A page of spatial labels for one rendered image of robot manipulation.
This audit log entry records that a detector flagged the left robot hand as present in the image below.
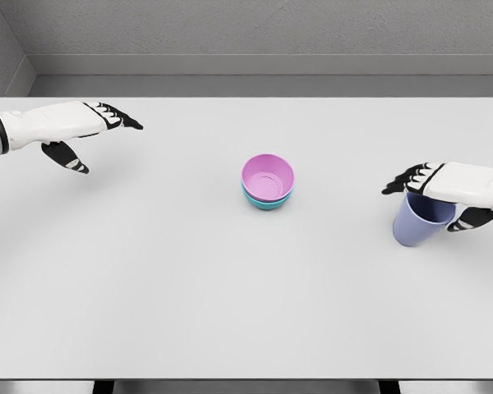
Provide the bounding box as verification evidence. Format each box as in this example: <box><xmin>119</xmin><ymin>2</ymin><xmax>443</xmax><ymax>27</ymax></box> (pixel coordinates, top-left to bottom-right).
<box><xmin>39</xmin><ymin>101</ymin><xmax>144</xmax><ymax>176</ymax></box>

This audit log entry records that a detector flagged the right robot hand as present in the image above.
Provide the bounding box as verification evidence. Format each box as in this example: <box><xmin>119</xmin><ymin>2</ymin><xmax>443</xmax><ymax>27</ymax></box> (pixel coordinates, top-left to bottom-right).
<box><xmin>380</xmin><ymin>162</ymin><xmax>493</xmax><ymax>233</ymax></box>

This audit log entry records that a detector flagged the lavender blue cup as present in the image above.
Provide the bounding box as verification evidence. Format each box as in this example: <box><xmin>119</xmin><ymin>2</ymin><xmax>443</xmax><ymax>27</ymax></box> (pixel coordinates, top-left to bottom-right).
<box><xmin>392</xmin><ymin>190</ymin><xmax>458</xmax><ymax>248</ymax></box>

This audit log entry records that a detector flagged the pink bowl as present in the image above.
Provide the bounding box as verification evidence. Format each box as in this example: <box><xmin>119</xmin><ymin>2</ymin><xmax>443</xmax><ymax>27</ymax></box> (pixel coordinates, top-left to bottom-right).
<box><xmin>241</xmin><ymin>153</ymin><xmax>296</xmax><ymax>202</ymax></box>

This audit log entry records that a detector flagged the teal bowl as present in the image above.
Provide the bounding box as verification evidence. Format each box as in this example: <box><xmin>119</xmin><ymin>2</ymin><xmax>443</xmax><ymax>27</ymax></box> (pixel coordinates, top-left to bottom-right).
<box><xmin>241</xmin><ymin>180</ymin><xmax>296</xmax><ymax>213</ymax></box>

